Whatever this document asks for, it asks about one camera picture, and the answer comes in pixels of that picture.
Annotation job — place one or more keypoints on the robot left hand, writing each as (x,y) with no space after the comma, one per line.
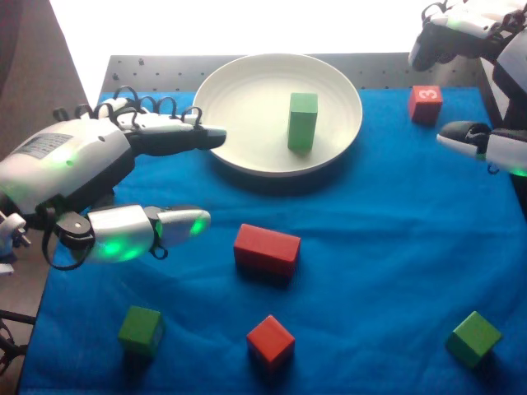
(62,164)

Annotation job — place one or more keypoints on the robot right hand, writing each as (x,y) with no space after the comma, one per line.
(469,18)

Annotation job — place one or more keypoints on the green rectangular block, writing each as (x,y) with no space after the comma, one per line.
(302,123)

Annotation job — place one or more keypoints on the red rectangular block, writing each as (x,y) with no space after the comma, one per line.
(265,249)

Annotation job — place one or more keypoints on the white round bowl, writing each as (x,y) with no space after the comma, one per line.
(255,90)

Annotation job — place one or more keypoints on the red cube printed 3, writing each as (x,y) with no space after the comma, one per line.
(425,105)

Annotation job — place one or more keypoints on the green cube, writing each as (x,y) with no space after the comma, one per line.
(473,339)
(140,331)

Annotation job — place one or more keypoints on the black tripod stand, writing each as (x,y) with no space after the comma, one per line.
(8,345)

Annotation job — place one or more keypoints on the blue cloth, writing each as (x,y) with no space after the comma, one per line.
(329,247)

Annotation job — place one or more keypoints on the red wooden cube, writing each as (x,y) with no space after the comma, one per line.
(269,343)

